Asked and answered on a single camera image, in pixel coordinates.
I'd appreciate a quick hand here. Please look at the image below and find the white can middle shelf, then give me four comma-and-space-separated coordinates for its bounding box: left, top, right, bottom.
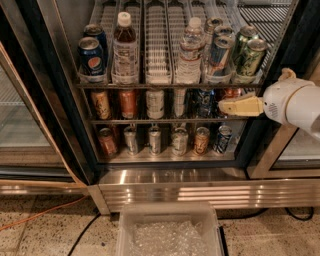
146, 90, 164, 119

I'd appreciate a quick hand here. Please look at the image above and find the black cable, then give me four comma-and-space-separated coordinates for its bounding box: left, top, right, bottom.
66, 213, 102, 256
217, 206, 315, 222

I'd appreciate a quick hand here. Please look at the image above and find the rear Pepsi can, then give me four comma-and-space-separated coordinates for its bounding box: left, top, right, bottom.
83, 24, 108, 64

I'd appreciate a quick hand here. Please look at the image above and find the stainless steel fridge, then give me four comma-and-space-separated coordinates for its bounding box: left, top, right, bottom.
0, 0, 320, 216

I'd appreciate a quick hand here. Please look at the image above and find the red can middle shelf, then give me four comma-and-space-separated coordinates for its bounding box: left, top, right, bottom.
217, 88, 241, 102

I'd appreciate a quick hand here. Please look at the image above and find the silver can bottom left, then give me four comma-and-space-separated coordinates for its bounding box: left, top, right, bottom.
124, 126, 138, 155

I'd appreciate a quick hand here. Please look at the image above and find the blue energy can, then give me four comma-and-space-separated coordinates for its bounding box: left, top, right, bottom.
207, 36, 234, 76
213, 25, 234, 39

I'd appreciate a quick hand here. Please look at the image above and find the orange can middle shelf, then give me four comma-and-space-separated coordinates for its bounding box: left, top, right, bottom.
119, 90, 137, 119

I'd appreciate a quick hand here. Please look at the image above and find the gold can bottom shelf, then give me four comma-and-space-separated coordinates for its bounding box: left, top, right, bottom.
193, 127, 210, 155

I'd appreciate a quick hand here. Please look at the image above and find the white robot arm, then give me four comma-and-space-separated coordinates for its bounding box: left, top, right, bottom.
218, 68, 320, 140

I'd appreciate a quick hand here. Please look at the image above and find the silver can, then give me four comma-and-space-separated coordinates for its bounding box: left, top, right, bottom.
124, 126, 138, 155
204, 17, 223, 36
148, 126, 161, 155

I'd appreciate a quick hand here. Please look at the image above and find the brown tea bottle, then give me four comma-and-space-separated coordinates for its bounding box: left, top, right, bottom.
113, 11, 138, 77

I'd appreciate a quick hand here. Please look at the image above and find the front Pepsi can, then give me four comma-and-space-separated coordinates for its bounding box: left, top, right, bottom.
78, 37, 105, 76

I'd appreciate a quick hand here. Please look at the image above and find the orange can shelf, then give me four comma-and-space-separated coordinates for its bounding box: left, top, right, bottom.
98, 128, 118, 156
119, 90, 137, 119

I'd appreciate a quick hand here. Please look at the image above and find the middle blue energy can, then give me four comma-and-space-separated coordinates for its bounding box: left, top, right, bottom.
213, 25, 234, 39

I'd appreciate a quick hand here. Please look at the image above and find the clear plastic bin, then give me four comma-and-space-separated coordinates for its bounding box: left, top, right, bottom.
116, 202, 226, 256

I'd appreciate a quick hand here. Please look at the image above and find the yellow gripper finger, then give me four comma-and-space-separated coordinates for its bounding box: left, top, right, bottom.
278, 68, 296, 81
218, 93, 264, 117

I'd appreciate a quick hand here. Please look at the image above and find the silver can middle shelf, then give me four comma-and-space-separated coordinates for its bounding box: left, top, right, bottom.
174, 89, 186, 117

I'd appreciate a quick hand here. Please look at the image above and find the silver can bottom centre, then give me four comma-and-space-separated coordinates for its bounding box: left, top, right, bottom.
148, 126, 161, 155

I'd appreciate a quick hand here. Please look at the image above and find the dark blue can middle shelf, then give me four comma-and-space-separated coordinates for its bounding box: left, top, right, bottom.
194, 89, 215, 118

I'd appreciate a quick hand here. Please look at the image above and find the pepsi can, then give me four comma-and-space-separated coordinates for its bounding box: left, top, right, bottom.
78, 37, 105, 76
83, 24, 108, 64

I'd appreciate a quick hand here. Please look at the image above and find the orange cable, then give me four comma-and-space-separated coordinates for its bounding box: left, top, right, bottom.
0, 195, 89, 232

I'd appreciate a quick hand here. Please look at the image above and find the blue can bottom shelf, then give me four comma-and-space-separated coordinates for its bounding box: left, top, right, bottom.
213, 125, 232, 154

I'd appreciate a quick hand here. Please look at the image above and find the black cable left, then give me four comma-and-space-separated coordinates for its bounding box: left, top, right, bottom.
66, 213, 102, 256

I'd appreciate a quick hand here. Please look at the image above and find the gold can middle shelf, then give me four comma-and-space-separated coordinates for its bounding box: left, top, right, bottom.
91, 90, 111, 120

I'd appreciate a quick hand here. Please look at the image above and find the green can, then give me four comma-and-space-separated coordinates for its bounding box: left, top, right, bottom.
236, 39, 268, 76
232, 25, 259, 65

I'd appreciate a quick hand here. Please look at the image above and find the black cable right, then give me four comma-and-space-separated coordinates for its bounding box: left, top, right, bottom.
217, 206, 315, 222

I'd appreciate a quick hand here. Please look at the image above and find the open glass fridge door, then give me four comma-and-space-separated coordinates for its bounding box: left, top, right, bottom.
0, 43, 87, 194

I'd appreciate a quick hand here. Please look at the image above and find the front blue energy can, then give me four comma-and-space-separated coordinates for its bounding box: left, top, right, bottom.
207, 36, 234, 76

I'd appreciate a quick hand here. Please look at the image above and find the white can shelf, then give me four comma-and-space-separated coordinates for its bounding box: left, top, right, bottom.
172, 127, 188, 156
146, 90, 164, 119

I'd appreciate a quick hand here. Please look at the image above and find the gold can shelf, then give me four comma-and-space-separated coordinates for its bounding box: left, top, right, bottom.
193, 127, 210, 155
91, 90, 111, 120

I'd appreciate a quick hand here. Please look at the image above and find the clear water bottle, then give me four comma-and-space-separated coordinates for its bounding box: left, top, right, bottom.
176, 17, 205, 84

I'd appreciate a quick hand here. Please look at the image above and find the orange can bottom shelf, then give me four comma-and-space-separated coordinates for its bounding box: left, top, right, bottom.
98, 128, 118, 156

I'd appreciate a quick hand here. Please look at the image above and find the rear silver can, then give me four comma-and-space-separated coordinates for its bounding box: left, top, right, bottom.
204, 17, 223, 36

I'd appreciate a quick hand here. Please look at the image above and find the white can bottom shelf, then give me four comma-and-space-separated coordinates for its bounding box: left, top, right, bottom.
172, 127, 188, 156

